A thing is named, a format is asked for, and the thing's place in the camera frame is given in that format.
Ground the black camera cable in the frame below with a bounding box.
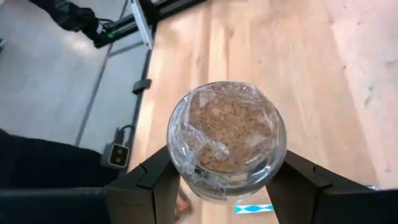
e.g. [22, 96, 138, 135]
[113, 123, 134, 146]

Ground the black bulky device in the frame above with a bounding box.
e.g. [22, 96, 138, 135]
[29, 0, 108, 48]

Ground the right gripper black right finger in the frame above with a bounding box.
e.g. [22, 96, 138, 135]
[265, 149, 325, 224]

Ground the large black object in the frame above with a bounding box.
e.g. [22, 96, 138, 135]
[0, 128, 121, 189]

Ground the small cork-stoppered glass jar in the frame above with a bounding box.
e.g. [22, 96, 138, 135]
[166, 80, 287, 205]

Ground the white edge strip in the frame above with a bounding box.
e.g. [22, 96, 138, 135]
[129, 0, 155, 50]

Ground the grey table-level camera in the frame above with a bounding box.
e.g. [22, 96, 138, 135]
[99, 142, 131, 170]

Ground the black table clamp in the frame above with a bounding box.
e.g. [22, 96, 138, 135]
[131, 78, 153, 95]

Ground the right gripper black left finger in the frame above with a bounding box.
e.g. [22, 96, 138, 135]
[105, 145, 182, 224]

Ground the silver spoon blue handle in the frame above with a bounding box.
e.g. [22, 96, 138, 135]
[234, 184, 379, 215]

